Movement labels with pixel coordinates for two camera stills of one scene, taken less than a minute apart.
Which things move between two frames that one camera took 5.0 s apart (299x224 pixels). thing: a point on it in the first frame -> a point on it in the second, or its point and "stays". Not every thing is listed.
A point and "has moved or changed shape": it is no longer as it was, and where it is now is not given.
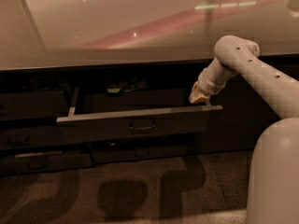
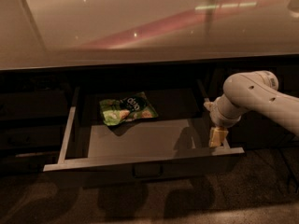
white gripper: x=207 y=82 -> x=220 y=117
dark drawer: x=134 y=110 has moved or changed shape
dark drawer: x=35 y=104 stays
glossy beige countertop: x=76 y=26 stays
